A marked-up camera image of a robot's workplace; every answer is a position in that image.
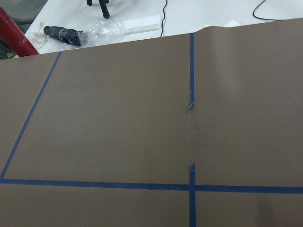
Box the white plastic bar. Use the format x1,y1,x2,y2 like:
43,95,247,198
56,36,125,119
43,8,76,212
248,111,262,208
123,16,160,35

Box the white crumpled tissue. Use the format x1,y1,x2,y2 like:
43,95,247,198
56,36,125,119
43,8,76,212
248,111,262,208
27,22,47,49

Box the crumpled clear plastic wrap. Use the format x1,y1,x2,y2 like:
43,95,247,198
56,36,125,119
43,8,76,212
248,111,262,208
58,18,125,51

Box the black tripod legs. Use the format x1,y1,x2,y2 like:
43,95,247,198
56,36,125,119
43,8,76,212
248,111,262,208
86,0,110,19

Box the red cylinder can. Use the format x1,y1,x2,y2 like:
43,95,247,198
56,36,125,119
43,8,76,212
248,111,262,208
0,8,39,57

